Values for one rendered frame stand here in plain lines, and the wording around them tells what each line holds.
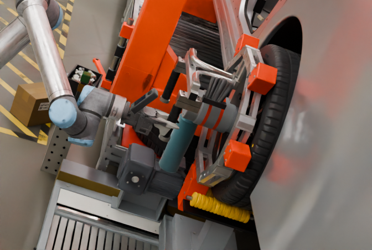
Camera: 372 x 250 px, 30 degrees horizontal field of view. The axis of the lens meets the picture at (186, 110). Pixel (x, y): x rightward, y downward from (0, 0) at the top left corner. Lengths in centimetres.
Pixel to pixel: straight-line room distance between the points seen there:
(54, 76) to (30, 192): 106
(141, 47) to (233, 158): 87
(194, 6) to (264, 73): 263
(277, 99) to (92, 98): 66
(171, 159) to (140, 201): 54
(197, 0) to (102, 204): 215
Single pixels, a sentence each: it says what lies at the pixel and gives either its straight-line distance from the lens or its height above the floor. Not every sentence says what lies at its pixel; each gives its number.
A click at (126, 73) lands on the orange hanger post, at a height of 71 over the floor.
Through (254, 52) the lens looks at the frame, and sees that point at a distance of 276.
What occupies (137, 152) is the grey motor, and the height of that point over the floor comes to 41.
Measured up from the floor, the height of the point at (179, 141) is 64.
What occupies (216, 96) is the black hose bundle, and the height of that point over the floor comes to 99.
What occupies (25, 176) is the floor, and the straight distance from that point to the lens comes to 350.
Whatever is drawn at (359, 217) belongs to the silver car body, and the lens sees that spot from 187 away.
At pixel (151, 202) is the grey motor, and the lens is 342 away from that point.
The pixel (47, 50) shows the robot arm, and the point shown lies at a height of 93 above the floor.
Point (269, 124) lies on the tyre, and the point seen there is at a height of 100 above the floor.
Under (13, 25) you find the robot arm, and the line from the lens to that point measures 281.
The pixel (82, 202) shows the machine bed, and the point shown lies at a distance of 331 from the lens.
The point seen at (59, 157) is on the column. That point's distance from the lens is 353.
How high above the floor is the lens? 189
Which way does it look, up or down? 23 degrees down
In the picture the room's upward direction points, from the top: 24 degrees clockwise
